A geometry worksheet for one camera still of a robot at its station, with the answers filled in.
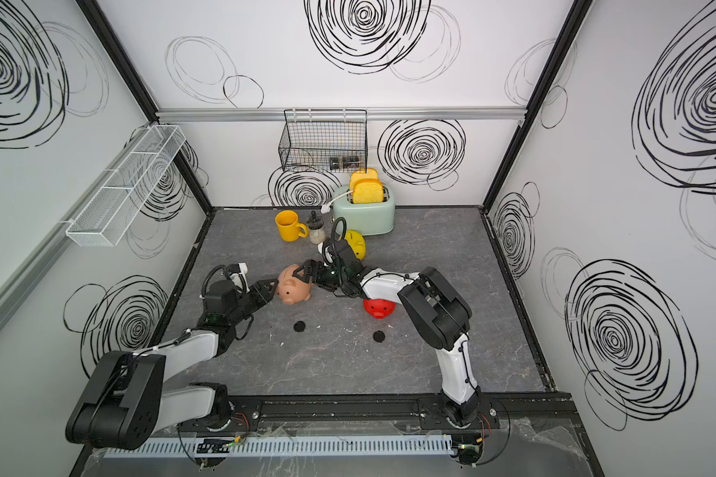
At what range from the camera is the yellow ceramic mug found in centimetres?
106

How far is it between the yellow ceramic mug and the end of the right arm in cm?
23

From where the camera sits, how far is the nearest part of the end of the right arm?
738mm
